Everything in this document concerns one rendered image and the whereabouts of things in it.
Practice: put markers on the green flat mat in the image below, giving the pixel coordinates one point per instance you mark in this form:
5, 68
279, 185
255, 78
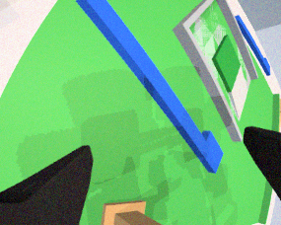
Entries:
71, 88

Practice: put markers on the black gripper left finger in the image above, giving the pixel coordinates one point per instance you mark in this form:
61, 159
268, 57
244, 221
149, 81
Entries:
54, 196

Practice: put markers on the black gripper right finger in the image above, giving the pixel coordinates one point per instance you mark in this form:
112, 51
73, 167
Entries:
264, 147

